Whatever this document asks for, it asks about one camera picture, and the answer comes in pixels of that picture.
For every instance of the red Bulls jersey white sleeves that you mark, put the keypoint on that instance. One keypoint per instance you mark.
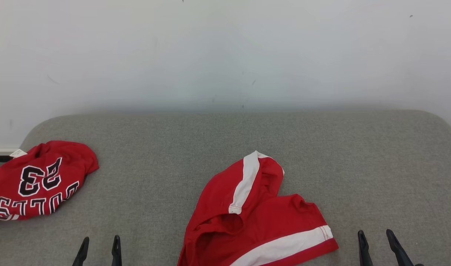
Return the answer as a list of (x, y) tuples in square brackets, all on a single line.
[(44, 181)]

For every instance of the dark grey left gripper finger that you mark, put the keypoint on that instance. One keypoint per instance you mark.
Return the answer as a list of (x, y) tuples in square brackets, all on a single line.
[(116, 255), (82, 255)]

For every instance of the white and dark wall baseboard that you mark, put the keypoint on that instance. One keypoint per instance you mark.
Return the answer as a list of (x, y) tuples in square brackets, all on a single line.
[(0, 152)]

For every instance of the red shorts white stripe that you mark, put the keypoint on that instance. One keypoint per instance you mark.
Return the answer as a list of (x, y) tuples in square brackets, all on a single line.
[(269, 221)]

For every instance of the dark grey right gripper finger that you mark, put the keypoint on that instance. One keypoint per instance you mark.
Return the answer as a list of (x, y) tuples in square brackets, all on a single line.
[(399, 253), (364, 255)]

